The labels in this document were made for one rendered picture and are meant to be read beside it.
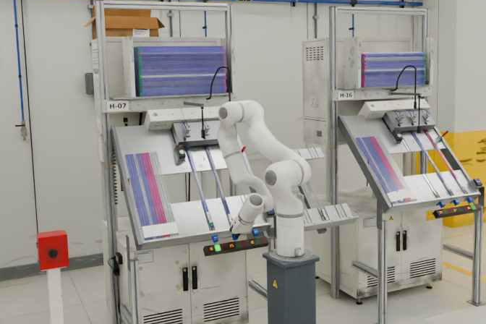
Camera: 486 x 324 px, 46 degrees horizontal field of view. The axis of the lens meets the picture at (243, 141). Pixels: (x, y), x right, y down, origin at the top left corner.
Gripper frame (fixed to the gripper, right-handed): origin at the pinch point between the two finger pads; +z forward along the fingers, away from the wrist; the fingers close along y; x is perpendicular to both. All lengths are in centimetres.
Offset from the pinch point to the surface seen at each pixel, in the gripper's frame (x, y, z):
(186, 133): 61, -12, -4
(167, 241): 2.3, -35.0, 2.1
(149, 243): 2.3, -43.9, 1.6
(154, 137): 64, -28, 2
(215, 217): 11.7, -7.2, 2.5
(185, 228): 7.6, -24.4, 2.5
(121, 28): 135, -34, -11
